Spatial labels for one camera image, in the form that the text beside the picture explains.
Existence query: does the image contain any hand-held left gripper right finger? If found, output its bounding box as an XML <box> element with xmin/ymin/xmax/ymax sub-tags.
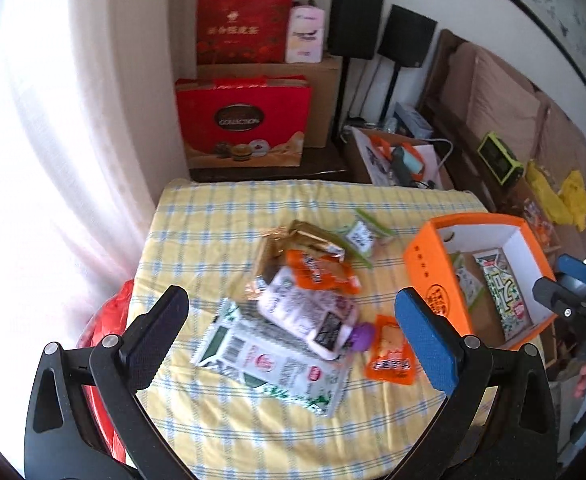
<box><xmin>385</xmin><ymin>287</ymin><xmax>561</xmax><ymax>480</ymax></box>

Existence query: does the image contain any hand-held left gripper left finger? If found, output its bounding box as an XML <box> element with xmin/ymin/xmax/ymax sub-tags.
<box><xmin>23</xmin><ymin>285</ymin><xmax>190</xmax><ymax>480</ymax></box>

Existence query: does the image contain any dark wooden low table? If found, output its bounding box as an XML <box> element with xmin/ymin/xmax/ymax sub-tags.
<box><xmin>188</xmin><ymin>145</ymin><xmax>349</xmax><ymax>183</ymax></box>

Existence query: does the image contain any white charger cable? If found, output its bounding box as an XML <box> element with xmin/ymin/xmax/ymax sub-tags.
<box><xmin>418</xmin><ymin>137</ymin><xmax>455</xmax><ymax>167</ymax></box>

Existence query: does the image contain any green black radio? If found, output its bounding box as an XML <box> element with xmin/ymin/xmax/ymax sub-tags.
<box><xmin>477</xmin><ymin>131</ymin><xmax>524</xmax><ymax>188</ymax></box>

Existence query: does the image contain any large brown cardboard box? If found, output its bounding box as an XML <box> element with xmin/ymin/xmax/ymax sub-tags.
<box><xmin>195</xmin><ymin>55</ymin><xmax>344</xmax><ymax>148</ymax></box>

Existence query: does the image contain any white pink tissue pack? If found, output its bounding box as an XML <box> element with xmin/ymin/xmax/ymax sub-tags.
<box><xmin>285</xmin><ymin>5</ymin><xmax>328</xmax><ymax>63</ymax></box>

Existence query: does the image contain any yellow plastic bag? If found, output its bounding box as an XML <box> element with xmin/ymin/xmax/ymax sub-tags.
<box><xmin>526</xmin><ymin>160</ymin><xmax>586</xmax><ymax>231</ymax></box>

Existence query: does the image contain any black speaker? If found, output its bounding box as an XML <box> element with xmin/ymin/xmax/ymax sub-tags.
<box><xmin>377</xmin><ymin>4</ymin><xmax>438</xmax><ymax>68</ymax></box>
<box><xmin>327</xmin><ymin>0</ymin><xmax>385</xmax><ymax>60</ymax></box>

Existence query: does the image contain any orange snack packet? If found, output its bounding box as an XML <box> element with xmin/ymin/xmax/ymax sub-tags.
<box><xmin>285</xmin><ymin>250</ymin><xmax>363</xmax><ymax>296</ymax></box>
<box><xmin>363</xmin><ymin>314</ymin><xmax>419</xmax><ymax>386</ymax></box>

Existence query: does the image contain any green white patterned seaweed packet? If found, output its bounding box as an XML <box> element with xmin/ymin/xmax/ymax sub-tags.
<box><xmin>476</xmin><ymin>250</ymin><xmax>531</xmax><ymax>343</ymax></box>

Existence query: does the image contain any black speaker stand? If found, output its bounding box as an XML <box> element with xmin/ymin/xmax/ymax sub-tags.
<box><xmin>339</xmin><ymin>57</ymin><xmax>353</xmax><ymax>126</ymax></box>
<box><xmin>382</xmin><ymin>65</ymin><xmax>400</xmax><ymax>121</ymax></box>

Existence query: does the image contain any open cardboard box with tools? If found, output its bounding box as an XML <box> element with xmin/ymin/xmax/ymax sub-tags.
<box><xmin>350</xmin><ymin>127</ymin><xmax>454</xmax><ymax>191</ymax></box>

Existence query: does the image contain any white pouch with purple cap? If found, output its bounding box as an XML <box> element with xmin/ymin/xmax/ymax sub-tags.
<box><xmin>257</xmin><ymin>265</ymin><xmax>376</xmax><ymax>361</ymax></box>

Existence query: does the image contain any red chocolate gift box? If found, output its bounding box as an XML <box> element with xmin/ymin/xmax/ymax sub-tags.
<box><xmin>175</xmin><ymin>76</ymin><xmax>313</xmax><ymax>169</ymax></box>

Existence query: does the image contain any framed wall painting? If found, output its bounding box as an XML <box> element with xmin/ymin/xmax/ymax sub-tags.
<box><xmin>453</xmin><ymin>0</ymin><xmax>586</xmax><ymax>91</ymax></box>

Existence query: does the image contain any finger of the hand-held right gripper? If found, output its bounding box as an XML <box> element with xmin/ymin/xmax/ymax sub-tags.
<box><xmin>557</xmin><ymin>254</ymin><xmax>586</xmax><ymax>288</ymax></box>
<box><xmin>532</xmin><ymin>275</ymin><xmax>586</xmax><ymax>328</ymax></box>

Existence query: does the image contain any teal grey device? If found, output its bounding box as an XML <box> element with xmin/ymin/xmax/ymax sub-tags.
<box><xmin>390</xmin><ymin>145</ymin><xmax>426</xmax><ymax>181</ymax></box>

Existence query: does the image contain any orange cardboard box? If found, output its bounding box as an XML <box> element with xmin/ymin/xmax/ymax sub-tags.
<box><xmin>403</xmin><ymin>212</ymin><xmax>559</xmax><ymax>351</ymax></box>

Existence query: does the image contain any white curtain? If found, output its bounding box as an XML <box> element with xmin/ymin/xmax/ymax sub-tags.
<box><xmin>0</xmin><ymin>0</ymin><xmax>194</xmax><ymax>461</ymax></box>

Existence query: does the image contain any small green white packet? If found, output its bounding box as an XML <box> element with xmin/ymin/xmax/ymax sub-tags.
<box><xmin>450</xmin><ymin>252</ymin><xmax>484</xmax><ymax>306</ymax></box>
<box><xmin>337</xmin><ymin>208</ymin><xmax>393</xmax><ymax>267</ymax></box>

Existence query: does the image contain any gold snack packet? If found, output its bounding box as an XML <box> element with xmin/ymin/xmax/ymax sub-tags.
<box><xmin>288</xmin><ymin>220</ymin><xmax>346</xmax><ymax>261</ymax></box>
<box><xmin>245</xmin><ymin>227</ymin><xmax>294</xmax><ymax>301</ymax></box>

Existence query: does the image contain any yellow plaid tablecloth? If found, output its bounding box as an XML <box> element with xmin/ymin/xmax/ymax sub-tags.
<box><xmin>125</xmin><ymin>177</ymin><xmax>544</xmax><ymax>480</ymax></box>

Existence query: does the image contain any beige sofa cushion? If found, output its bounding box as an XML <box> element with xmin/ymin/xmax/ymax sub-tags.
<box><xmin>538</xmin><ymin>100</ymin><xmax>586</xmax><ymax>171</ymax></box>
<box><xmin>446</xmin><ymin>42</ymin><xmax>539</xmax><ymax>161</ymax></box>

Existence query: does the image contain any large silver green seaweed packet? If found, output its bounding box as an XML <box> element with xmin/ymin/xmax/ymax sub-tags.
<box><xmin>191</xmin><ymin>297</ymin><xmax>349</xmax><ymax>418</ymax></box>

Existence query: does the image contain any red plastic bag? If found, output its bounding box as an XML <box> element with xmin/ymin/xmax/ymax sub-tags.
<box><xmin>80</xmin><ymin>280</ymin><xmax>138</xmax><ymax>466</ymax></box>

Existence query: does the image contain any grey white small box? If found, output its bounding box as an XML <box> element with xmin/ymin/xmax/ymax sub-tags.
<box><xmin>393</xmin><ymin>102</ymin><xmax>431</xmax><ymax>136</ymax></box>

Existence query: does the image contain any dark wooden sofa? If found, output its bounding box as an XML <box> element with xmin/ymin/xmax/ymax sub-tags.
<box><xmin>418</xmin><ymin>30</ymin><xmax>586</xmax><ymax>241</ymax></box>

